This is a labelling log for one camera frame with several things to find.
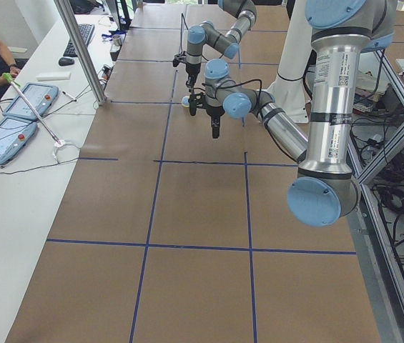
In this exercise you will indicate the blue white desk bell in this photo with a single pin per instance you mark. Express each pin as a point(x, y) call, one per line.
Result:
point(185, 102)

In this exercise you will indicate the lower teach pendant tablet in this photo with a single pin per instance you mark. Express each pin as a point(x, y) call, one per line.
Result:
point(14, 134)

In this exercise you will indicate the brown paper table cover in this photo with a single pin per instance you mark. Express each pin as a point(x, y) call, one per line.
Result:
point(167, 235)

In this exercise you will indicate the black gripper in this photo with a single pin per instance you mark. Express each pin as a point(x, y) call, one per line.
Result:
point(214, 113)
point(191, 70)

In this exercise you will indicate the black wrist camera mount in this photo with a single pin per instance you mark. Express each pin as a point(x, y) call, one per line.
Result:
point(180, 58)

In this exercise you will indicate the aluminium side rail frame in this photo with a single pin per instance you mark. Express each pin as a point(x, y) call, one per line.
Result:
point(377, 152)

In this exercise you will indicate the long reacher grabber stick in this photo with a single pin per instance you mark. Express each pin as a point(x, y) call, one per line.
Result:
point(59, 143)

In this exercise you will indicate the silver metal cylinder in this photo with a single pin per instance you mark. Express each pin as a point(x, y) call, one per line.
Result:
point(117, 40)

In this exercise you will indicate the upper teach pendant tablet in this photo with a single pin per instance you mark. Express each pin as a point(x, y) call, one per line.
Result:
point(41, 97)

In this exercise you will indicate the aluminium frame post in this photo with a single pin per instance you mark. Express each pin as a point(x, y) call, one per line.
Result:
point(70, 22)

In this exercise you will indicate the black marker pen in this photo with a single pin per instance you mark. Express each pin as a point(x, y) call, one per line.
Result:
point(71, 98)

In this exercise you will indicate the teach pendant tablet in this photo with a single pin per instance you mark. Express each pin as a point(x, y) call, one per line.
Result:
point(14, 134)
point(41, 97)

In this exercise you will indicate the white foam block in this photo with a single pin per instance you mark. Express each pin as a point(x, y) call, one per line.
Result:
point(53, 76)

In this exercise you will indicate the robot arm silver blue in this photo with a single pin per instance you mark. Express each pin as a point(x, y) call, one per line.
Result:
point(308, 109)
point(227, 44)

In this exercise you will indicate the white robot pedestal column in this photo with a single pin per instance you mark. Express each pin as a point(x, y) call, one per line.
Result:
point(287, 89)

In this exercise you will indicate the black computer mouse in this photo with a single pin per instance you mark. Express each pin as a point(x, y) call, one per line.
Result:
point(65, 61)

